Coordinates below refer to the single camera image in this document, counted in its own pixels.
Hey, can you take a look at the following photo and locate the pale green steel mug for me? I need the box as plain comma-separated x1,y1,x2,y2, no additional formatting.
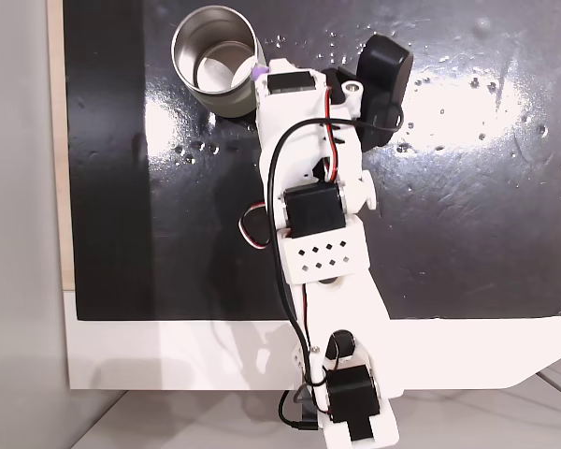
170,4,266,119

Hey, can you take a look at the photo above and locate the red white black servo wire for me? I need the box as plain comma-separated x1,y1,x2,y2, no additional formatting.
237,86,342,251

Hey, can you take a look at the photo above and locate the black oval camera box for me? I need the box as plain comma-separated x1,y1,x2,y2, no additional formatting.
353,33,415,152

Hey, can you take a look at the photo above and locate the black camera cable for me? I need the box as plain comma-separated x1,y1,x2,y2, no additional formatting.
266,103,406,431

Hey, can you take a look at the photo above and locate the black table mat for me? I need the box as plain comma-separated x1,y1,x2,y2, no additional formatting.
62,0,561,323

